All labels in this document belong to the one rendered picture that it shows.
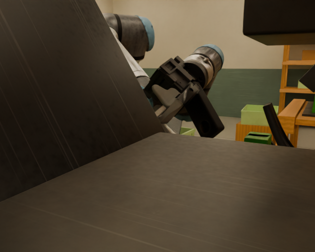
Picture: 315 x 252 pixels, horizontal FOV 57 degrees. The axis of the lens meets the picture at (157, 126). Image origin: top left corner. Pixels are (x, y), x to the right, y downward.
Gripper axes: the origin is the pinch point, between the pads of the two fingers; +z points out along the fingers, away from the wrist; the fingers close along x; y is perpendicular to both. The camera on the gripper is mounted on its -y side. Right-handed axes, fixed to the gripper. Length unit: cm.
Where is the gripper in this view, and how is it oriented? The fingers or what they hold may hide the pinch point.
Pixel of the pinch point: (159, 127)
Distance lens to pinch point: 46.4
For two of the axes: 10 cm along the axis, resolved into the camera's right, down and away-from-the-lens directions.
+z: -4.2, 4.6, -7.8
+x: 5.3, -5.7, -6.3
